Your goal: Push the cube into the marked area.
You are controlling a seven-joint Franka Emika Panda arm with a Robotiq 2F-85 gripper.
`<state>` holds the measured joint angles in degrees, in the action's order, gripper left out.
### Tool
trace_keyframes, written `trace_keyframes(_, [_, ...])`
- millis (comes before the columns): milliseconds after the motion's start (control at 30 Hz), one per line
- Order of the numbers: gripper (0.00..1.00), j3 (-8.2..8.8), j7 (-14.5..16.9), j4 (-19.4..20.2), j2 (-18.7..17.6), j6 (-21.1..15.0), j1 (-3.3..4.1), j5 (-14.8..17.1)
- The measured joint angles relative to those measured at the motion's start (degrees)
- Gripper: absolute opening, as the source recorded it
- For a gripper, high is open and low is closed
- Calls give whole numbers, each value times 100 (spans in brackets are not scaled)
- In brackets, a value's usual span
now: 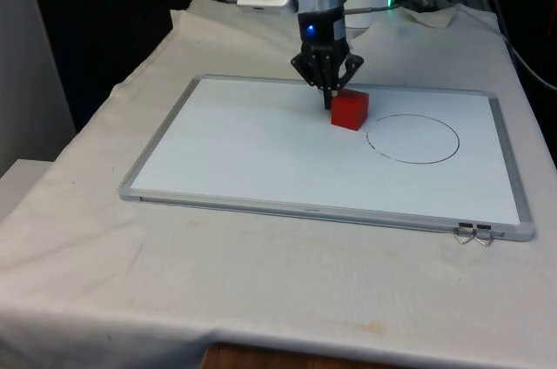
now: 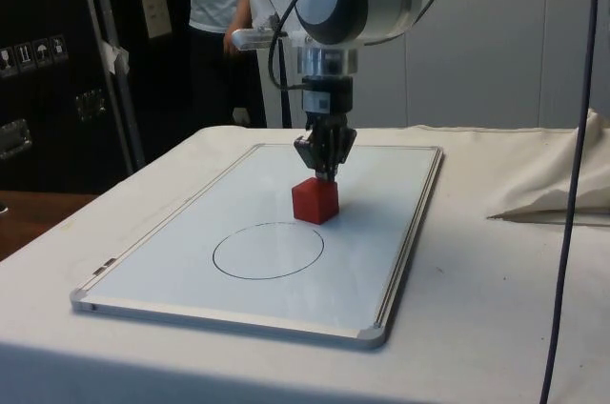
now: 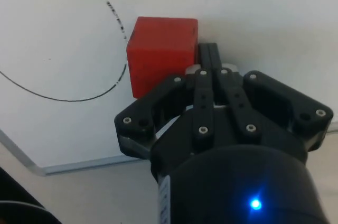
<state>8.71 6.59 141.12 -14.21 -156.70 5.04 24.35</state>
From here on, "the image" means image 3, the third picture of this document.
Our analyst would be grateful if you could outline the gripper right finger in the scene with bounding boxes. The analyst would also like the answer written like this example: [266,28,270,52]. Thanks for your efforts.
[210,42,334,154]

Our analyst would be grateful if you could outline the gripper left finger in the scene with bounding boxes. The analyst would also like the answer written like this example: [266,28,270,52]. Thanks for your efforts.
[114,42,215,160]

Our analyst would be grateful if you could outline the red cube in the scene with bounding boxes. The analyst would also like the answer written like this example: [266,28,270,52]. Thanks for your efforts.
[126,16,199,99]

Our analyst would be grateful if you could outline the flat whiteboard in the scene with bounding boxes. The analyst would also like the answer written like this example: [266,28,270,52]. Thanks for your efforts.
[0,0,338,176]

